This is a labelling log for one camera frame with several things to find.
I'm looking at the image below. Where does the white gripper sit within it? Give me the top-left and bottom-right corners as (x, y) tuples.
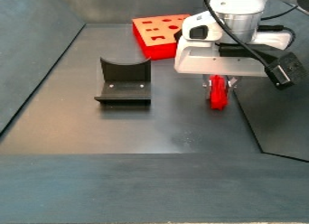
(173, 12), (291, 99)

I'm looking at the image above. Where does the red star prism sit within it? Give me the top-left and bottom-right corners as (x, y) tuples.
(209, 75), (228, 110)

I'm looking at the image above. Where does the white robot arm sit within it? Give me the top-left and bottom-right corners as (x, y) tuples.
(173, 0), (309, 100)

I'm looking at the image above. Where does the black curved fixture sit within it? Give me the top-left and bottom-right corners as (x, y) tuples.
(93, 59), (151, 105)

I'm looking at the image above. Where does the red shape sorter block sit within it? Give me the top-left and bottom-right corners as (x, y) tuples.
(130, 14), (188, 61)

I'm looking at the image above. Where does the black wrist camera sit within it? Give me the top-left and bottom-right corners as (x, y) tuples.
(266, 51), (309, 90)

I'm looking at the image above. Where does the black cable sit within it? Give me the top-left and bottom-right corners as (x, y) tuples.
(201, 0), (299, 69)

